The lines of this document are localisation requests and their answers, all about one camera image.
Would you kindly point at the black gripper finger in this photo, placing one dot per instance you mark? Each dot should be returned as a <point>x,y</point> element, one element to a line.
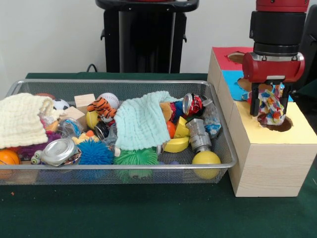
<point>287,93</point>
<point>254,104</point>

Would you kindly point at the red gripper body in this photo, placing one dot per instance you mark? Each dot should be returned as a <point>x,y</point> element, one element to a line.
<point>272,70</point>

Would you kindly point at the colourful patterned cloth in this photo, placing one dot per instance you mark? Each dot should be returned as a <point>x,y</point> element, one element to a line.
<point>270,106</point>

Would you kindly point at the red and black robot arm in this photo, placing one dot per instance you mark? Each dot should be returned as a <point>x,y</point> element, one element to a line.
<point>277,27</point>

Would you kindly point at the wooden box with three holes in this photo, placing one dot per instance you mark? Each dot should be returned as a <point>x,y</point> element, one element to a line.
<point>272,168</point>

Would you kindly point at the silver mesh bin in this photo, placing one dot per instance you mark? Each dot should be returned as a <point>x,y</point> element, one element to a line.
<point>123,166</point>

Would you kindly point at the dark green table cloth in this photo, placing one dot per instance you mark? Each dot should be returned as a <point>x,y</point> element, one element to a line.
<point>309,99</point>
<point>123,210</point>

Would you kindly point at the yellow ball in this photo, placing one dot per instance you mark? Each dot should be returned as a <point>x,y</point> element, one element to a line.
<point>205,160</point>

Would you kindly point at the mint green cloth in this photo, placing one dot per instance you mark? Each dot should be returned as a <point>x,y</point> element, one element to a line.
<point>141,121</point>

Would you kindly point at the green spiky ball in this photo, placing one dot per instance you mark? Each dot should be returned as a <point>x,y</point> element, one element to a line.
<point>136,157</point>

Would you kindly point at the white baseball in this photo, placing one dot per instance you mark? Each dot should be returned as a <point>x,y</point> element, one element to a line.
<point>110,99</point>

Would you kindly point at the tiger plush toy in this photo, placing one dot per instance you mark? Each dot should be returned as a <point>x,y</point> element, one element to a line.
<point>101,106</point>

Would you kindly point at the blue spiky ball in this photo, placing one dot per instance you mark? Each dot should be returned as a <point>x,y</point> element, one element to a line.
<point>95,152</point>

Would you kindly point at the small soccer ball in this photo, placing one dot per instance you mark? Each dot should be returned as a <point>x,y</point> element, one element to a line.
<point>60,105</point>

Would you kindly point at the crushed silver can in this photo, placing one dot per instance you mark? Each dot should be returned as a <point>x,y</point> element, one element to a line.
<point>58,150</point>

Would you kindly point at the cream knitted cloth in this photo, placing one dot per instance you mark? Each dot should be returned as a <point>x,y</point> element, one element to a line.
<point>22,119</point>

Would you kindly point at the orange basketball toy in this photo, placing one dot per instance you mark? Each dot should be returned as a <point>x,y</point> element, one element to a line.
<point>8,157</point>

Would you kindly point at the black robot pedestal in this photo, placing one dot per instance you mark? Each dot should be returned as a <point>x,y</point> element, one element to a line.
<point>148,37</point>

